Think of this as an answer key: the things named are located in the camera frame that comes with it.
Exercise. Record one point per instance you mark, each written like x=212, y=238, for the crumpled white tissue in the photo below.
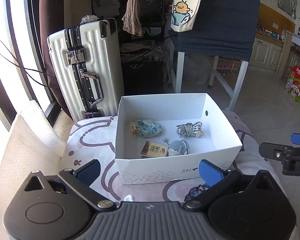
x=88, y=19

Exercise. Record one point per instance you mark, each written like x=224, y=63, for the black patterned box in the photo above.
x=152, y=31

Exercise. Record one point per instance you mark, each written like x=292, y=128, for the green carton box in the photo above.
x=298, y=85

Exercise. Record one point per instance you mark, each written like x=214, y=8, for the white ribbed suitcase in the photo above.
x=107, y=67

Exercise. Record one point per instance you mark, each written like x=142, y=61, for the printed blanket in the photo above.
x=95, y=140

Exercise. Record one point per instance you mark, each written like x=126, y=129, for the cream cabinets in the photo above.
x=262, y=52

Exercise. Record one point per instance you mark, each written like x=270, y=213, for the white frame table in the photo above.
x=180, y=72

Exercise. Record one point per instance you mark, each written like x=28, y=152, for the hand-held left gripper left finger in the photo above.
x=88, y=174

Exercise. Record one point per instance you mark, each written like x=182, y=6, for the wooden table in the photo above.
x=286, y=52

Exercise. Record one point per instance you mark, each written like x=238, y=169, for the blue floral fabric pouch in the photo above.
x=147, y=128

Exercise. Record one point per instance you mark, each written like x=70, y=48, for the white foam sheet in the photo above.
x=27, y=142

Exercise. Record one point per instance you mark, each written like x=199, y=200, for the small tan packet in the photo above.
x=153, y=150

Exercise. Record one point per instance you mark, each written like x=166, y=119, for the duck print tote bag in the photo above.
x=185, y=7

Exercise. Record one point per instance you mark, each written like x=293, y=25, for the brown curtain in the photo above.
x=52, y=12

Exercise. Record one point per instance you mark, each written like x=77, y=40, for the translucent plastic bag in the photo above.
x=197, y=70

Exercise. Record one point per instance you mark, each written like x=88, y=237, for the blue crochet mouse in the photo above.
x=177, y=146

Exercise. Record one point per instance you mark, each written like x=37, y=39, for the dark blue knitted cloth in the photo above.
x=227, y=17

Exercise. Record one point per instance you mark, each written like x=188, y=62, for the dark window frame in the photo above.
x=32, y=30

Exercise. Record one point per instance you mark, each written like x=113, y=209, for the white wall socket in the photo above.
x=275, y=26

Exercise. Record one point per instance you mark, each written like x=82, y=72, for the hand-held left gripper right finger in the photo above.
x=210, y=173

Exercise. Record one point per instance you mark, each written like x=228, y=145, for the purple crochet item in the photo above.
x=193, y=193

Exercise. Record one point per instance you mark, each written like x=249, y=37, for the white shoe box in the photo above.
x=150, y=166

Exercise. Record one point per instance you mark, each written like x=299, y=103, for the white crochet pouch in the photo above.
x=129, y=198

